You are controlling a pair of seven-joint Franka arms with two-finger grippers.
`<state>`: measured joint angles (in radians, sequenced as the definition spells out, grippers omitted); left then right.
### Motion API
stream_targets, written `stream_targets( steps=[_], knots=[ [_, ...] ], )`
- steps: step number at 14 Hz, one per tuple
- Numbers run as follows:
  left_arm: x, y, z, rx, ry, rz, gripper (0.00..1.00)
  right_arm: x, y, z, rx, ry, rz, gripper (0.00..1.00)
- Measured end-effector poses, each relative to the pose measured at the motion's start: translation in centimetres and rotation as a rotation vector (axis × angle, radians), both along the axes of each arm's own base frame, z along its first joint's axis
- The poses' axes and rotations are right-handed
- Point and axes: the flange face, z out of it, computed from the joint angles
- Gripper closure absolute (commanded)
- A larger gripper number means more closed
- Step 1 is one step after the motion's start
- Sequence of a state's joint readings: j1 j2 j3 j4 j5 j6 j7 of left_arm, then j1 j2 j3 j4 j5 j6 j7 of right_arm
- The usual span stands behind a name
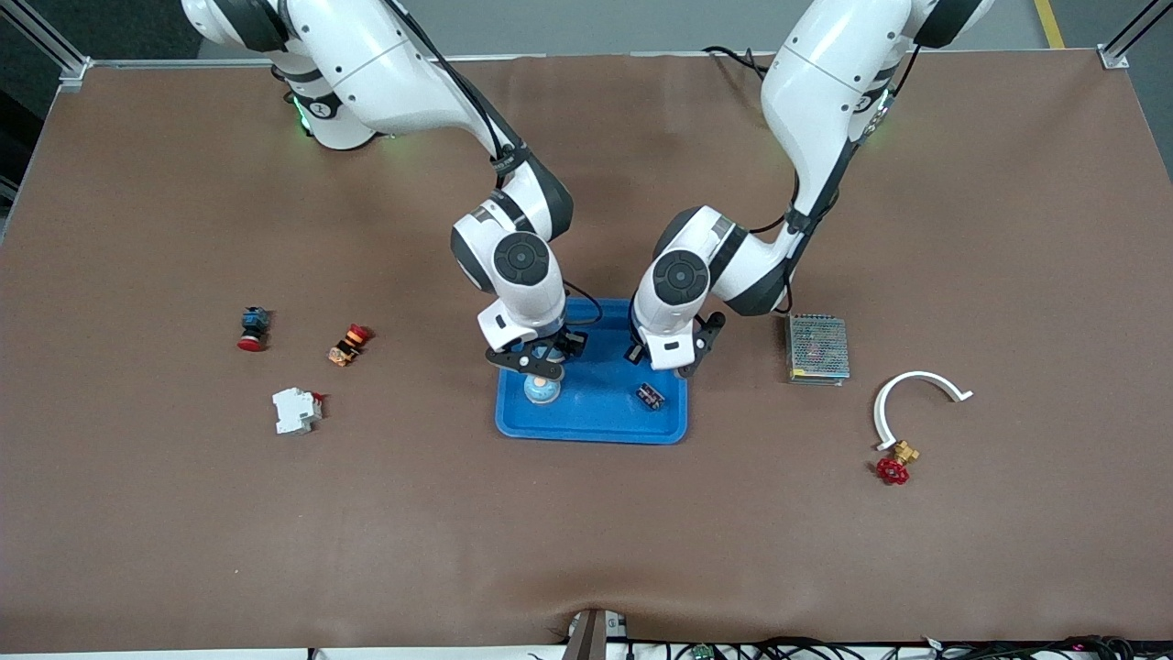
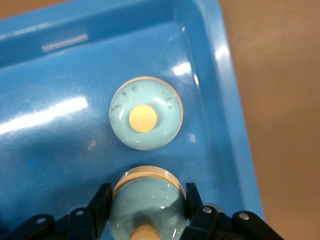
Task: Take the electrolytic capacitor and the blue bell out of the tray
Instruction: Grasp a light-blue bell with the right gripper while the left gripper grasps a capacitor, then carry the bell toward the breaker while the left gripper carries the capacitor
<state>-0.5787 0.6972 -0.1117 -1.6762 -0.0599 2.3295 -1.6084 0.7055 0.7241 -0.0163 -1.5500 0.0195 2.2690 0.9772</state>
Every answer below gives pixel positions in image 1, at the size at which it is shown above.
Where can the red button blue body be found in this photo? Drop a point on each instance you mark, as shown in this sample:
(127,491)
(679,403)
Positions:
(252,325)

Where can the aluminium frame profile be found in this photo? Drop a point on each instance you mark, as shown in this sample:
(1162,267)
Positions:
(1113,58)
(71,69)

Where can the red orange button switch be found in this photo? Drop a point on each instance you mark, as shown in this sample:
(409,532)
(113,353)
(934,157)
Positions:
(348,346)

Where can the grey metal bracket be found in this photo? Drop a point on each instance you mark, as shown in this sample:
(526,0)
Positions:
(586,637)

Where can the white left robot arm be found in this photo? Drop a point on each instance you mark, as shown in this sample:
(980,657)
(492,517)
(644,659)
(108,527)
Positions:
(825,92)

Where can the white circuit breaker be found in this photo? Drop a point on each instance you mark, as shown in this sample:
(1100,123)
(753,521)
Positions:
(295,411)

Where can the metal mesh power supply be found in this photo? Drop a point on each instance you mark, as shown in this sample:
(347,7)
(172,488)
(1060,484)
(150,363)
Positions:
(818,348)

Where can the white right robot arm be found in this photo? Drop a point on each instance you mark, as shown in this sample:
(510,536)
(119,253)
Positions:
(385,73)

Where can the brown table cover mat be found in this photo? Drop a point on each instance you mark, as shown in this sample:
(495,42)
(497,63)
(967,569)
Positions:
(586,532)

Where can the dark brown cylindrical capacitor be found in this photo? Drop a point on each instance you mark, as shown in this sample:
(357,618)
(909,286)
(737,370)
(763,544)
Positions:
(652,397)

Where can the blue plastic tray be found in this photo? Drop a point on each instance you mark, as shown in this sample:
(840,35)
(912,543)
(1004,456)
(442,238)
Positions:
(596,403)

